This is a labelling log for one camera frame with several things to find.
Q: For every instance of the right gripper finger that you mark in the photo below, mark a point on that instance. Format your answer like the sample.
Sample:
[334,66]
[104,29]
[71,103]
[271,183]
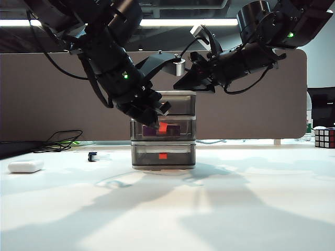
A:
[210,88]
[192,81]

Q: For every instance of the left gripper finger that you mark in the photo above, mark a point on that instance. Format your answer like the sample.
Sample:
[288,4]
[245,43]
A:
[153,120]
[165,108]

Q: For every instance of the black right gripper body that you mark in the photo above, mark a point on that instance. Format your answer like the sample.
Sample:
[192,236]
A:
[235,65]

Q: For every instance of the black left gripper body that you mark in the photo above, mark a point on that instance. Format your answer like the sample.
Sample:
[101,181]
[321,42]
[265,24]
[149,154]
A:
[136,104]

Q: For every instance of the white drawer cabinet frame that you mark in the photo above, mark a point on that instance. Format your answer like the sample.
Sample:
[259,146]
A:
[180,93]

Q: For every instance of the purple white napkin pack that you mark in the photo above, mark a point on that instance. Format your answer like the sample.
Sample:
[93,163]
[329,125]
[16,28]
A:
[174,131]

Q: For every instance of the transparent drawer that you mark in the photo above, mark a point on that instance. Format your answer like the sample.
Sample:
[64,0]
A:
[188,129]

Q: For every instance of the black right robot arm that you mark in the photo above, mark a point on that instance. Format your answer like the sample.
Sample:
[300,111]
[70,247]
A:
[301,21]

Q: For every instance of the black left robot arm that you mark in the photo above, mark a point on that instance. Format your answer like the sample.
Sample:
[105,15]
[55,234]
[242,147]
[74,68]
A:
[104,52]

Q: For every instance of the grey drawer under cabinet lid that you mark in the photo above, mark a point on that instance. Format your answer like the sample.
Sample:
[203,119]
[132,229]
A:
[183,104]

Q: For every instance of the grey drawer at cabinet base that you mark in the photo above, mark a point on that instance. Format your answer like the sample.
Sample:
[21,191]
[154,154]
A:
[146,157]

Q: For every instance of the long ceiling light strip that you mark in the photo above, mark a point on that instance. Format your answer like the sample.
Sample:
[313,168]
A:
[183,22]

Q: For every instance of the small black white clip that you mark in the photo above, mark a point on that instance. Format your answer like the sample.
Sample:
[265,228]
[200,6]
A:
[91,157]

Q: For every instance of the clear bottle green label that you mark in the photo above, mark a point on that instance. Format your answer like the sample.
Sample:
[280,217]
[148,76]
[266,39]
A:
[308,123]

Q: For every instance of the brown desk partition panel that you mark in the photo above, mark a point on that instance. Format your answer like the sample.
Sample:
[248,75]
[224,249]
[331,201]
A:
[39,104]

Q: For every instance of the black monitor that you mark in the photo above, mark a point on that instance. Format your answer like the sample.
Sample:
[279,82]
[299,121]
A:
[323,109]

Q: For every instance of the Rubik's cube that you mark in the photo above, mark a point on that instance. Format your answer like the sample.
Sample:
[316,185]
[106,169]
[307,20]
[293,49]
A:
[324,138]

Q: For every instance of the white rounded case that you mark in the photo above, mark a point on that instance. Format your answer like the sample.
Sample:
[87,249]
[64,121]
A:
[24,166]

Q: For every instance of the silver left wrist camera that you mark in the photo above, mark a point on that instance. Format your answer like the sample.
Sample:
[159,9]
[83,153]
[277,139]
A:
[180,66]

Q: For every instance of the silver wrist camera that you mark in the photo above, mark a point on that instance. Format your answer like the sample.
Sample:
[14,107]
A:
[180,66]
[196,31]

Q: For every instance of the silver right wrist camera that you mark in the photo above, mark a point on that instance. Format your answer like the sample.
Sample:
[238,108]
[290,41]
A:
[196,31]

